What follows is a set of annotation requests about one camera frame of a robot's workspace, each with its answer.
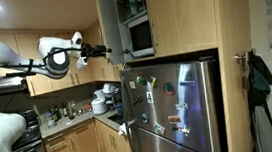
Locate stainless steel refrigerator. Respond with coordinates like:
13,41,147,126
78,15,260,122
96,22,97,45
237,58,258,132
121,60,223,152

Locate lower kitchen cabinets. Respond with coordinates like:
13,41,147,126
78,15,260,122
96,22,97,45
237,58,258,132
42,118,131,152

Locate white kettle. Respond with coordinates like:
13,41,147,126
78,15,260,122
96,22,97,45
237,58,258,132
102,83,119,97

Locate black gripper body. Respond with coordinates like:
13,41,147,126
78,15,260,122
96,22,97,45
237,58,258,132
81,44,101,61

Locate white rice cooker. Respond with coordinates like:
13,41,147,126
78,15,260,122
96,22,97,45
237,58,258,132
91,98,107,115

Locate black stove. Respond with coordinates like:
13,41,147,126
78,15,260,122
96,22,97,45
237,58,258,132
12,110,45,152

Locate microwave oven in cupboard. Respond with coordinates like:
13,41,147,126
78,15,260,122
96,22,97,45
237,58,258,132
128,15,154,57

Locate upper kitchen cabinets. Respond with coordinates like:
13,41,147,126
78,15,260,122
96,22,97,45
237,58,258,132
0,33,122,96

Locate hanging dark jackets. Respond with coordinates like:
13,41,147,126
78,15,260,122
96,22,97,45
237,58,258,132
247,51,272,152

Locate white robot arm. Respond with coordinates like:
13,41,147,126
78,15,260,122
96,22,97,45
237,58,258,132
0,32,110,152

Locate wooden cupboard door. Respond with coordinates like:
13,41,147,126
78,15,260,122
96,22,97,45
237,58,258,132
146,0,217,57
96,0,130,64

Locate kitchen cabinets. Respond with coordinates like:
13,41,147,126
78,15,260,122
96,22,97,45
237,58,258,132
42,118,131,152
0,33,122,96

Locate right door metal handle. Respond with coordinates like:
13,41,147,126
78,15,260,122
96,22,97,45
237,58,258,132
150,19,158,56

